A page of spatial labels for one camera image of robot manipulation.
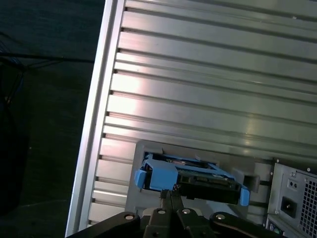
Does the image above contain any grey parts rack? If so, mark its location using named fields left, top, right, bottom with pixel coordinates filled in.
left=124, top=139, right=261, bottom=225

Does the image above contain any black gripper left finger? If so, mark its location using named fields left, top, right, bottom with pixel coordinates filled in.
left=65, top=189, right=172, bottom=238

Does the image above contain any black PC case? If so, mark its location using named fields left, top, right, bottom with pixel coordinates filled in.
left=265, top=157, right=317, bottom=238

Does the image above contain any hard disk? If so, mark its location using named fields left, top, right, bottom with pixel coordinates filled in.
left=133, top=153, right=251, bottom=207

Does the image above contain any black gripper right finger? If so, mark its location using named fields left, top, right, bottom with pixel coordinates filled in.
left=171, top=190, right=285, bottom=238

